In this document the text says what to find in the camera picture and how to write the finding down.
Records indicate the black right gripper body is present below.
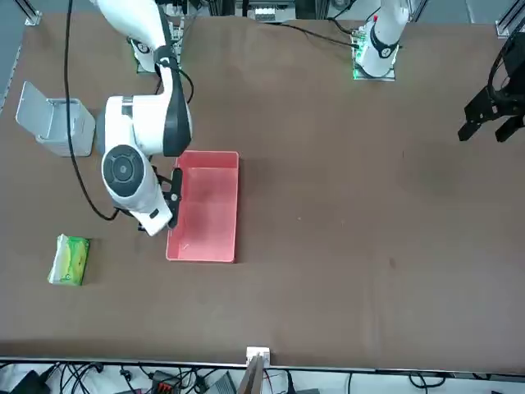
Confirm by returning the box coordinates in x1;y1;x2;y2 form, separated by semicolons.
163;166;185;231

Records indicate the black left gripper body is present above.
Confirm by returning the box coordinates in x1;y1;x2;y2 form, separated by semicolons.
491;31;525;102

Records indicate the white tissue sheet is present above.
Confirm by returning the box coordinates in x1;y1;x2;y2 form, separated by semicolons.
47;233;66;285

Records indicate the pink plastic container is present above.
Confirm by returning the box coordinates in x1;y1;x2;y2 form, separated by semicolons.
165;149;241;264

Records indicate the green tissue pack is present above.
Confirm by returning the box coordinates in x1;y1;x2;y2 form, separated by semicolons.
47;233;91;287

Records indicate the white lidded trash bin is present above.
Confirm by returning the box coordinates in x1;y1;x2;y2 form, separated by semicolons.
15;80;97;158

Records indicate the black orange power strip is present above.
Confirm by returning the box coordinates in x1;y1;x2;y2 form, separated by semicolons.
149;369;182;393

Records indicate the grey power adapter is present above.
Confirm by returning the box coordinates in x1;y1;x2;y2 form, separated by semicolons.
208;371;238;394

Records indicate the black power adapter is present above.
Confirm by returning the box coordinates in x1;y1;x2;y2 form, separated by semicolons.
7;369;53;394

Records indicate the aluminium corner bracket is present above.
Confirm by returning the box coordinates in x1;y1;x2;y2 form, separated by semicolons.
495;0;525;39
16;0;43;26

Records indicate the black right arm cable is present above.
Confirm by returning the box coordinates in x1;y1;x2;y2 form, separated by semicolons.
62;0;126;222

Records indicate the aluminium frame post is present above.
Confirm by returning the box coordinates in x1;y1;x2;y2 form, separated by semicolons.
237;346;272;394

